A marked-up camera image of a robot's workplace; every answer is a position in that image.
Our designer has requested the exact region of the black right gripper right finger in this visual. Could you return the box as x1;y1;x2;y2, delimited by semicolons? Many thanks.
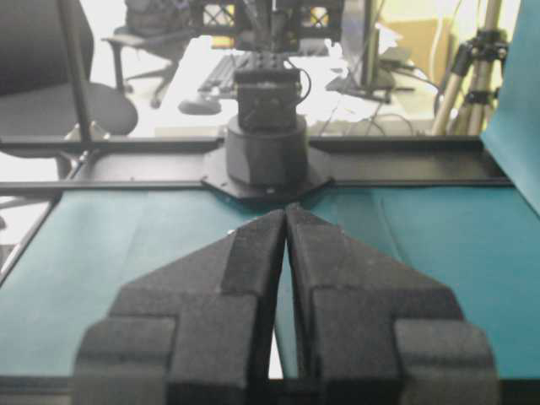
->
286;205;498;404

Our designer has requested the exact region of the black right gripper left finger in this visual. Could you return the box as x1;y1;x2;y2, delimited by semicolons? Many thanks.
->
74;210;282;404

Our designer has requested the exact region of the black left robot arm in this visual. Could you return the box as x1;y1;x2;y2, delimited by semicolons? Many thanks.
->
193;1;343;203

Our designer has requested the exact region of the teal table cloth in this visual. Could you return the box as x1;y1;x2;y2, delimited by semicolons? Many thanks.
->
0;0;540;381

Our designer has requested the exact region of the computer monitor stand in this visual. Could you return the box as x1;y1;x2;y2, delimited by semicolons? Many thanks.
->
326;1;396;104

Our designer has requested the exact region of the black keyboard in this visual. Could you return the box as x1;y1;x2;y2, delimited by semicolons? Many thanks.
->
197;52;251;99

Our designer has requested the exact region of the black office chair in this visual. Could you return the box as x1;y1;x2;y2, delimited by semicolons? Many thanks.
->
1;1;138;178
104;1;192;109

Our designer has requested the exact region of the black table frame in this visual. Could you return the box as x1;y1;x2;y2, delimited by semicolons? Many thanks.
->
1;137;511;285

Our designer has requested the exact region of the camera tripod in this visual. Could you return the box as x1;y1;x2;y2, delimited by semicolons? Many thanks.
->
430;0;509;136

